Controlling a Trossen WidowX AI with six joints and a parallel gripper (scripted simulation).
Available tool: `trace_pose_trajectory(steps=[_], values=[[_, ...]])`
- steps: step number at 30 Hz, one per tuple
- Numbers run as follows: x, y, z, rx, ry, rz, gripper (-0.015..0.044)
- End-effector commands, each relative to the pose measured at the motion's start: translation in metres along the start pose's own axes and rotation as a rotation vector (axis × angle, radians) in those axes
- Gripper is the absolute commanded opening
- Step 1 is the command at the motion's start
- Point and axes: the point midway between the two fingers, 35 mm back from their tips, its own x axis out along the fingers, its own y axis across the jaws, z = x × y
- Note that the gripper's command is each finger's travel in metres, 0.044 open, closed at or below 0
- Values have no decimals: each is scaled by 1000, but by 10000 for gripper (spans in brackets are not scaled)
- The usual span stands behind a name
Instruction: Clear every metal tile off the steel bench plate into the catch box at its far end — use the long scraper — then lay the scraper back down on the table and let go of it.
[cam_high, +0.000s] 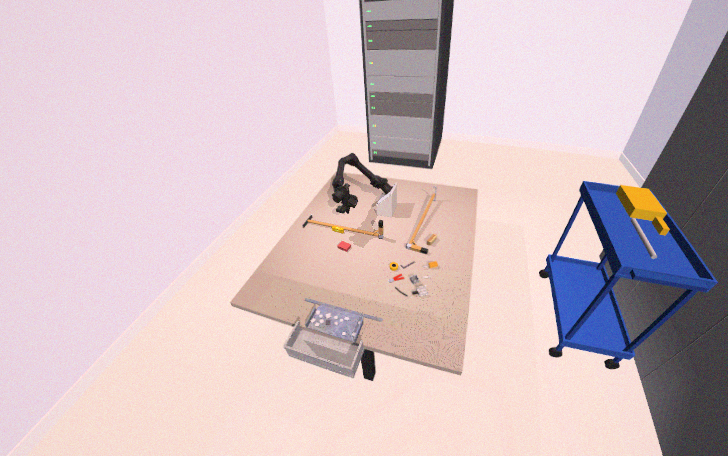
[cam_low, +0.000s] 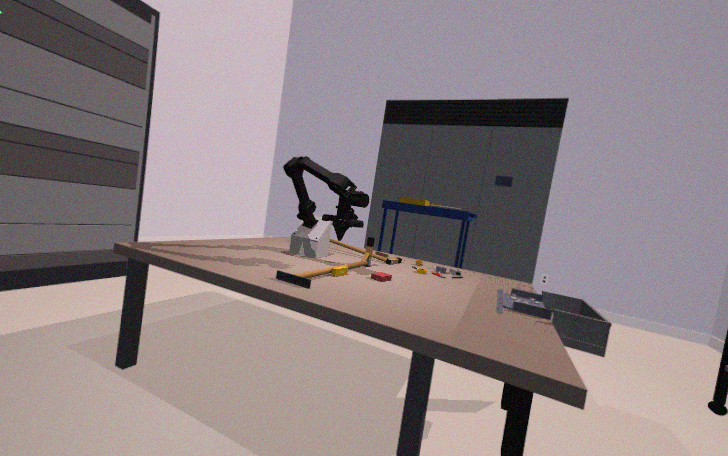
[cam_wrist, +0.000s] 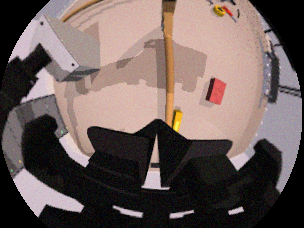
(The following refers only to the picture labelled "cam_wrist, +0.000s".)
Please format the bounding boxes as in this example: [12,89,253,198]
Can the orange long pole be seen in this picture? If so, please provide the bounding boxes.
[161,0,177,127]

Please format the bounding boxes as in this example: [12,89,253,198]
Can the red-handled pliers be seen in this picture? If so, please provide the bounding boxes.
[221,5,237,22]

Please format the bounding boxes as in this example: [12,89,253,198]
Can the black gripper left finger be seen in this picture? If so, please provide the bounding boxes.
[87,119,159,186]

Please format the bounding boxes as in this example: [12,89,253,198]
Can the red square tile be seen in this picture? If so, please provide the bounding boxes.
[205,78,227,105]

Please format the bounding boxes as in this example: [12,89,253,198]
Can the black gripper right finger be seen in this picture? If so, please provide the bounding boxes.
[157,119,233,189]

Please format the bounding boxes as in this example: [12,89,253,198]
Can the yellow rectangular block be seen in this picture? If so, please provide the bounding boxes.
[172,110,183,131]

